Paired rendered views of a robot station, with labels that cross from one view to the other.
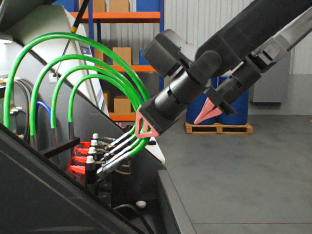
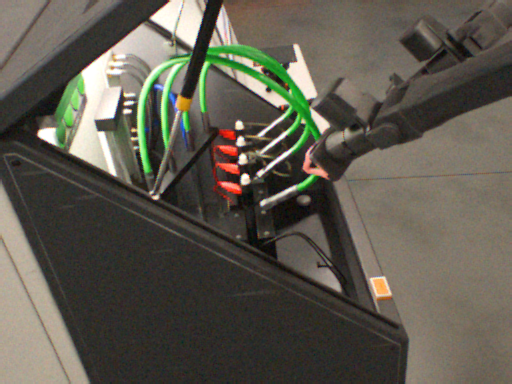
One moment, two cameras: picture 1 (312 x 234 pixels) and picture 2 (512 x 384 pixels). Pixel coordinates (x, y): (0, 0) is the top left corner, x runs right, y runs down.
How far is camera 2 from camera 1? 48 cm
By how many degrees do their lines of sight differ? 24
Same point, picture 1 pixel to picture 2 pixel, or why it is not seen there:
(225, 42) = (406, 120)
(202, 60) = (380, 134)
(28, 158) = (218, 245)
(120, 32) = not seen: outside the picture
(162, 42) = (336, 100)
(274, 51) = (487, 36)
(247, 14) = (429, 99)
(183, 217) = (360, 235)
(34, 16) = not seen: outside the picture
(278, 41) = (497, 14)
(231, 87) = not seen: hidden behind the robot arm
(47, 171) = (235, 252)
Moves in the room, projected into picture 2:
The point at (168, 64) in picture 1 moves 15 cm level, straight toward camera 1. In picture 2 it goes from (343, 122) to (347, 178)
